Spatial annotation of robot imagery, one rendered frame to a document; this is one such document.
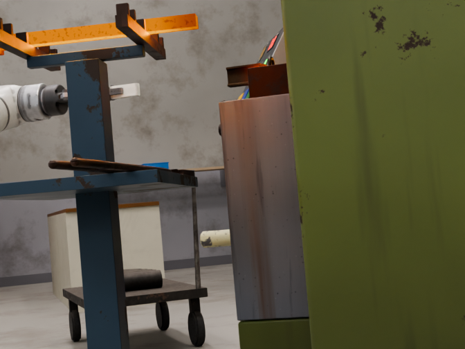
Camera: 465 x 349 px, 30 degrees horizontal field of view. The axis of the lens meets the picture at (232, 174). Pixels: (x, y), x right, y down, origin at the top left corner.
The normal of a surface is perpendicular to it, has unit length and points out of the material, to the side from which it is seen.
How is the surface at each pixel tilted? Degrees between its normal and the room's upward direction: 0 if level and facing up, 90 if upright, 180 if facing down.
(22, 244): 90
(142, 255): 90
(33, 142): 90
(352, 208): 90
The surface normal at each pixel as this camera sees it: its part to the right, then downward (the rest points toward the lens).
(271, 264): -0.27, -0.02
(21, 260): 0.25, -0.07
